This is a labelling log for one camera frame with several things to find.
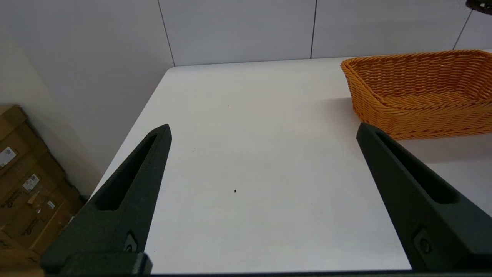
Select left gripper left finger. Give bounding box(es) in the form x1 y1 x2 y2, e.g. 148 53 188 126
40 124 172 274

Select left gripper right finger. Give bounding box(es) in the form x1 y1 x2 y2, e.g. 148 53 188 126
356 122 492 272

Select orange wicker basket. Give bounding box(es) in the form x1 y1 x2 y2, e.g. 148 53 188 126
341 49 492 140

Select labelled brown cardboard box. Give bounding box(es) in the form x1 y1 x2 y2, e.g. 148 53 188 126
0 105 48 178
0 185 86 255
0 153 68 228

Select plain brown cardboard box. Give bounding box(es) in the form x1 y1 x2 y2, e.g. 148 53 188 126
0 231 43 275

